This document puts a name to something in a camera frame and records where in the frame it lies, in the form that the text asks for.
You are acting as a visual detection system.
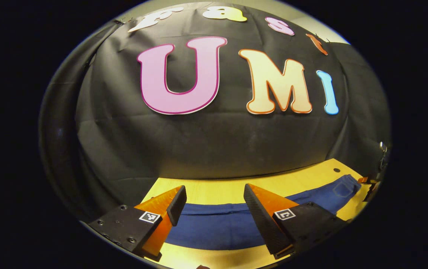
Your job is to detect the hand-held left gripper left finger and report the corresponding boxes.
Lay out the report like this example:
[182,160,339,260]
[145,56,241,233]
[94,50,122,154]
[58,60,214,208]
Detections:
[88,185,188,262]

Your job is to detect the blue jeans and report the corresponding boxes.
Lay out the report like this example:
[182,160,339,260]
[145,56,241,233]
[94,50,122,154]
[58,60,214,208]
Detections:
[163,174,362,251]

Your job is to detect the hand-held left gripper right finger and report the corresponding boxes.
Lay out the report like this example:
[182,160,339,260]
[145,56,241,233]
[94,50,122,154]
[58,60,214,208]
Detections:
[243,183,349,260]

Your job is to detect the black backdrop cloth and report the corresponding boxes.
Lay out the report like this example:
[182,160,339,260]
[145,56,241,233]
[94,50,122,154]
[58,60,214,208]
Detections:
[38,2,392,225]

